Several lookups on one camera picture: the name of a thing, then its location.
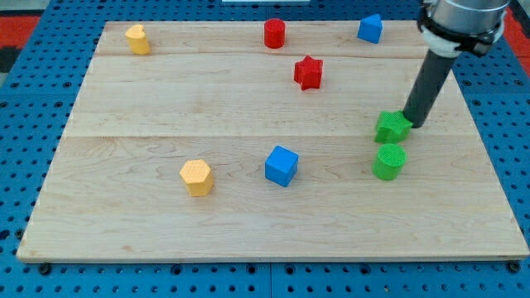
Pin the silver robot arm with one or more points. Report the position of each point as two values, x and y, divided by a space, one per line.
451 27

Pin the red star block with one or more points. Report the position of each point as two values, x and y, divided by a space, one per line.
308 73

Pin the green star block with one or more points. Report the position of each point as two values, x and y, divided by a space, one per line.
392 127

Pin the dark grey pointer rod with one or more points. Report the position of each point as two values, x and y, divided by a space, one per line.
426 88

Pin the blue cube block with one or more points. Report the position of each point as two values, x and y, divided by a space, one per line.
281 166

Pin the yellow hexagon block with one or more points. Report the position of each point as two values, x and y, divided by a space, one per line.
198 177

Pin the wooden board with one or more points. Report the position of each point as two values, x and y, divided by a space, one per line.
214 91

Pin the red cylinder block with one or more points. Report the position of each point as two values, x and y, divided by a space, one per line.
274 31

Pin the green cylinder block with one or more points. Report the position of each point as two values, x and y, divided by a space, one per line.
389 161

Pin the yellow heart block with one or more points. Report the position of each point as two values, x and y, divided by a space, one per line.
137 40

